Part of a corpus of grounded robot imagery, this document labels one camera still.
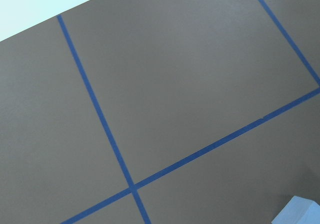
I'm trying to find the light blue foam block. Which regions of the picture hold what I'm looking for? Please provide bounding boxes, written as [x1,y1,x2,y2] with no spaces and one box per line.
[271,196,320,224]

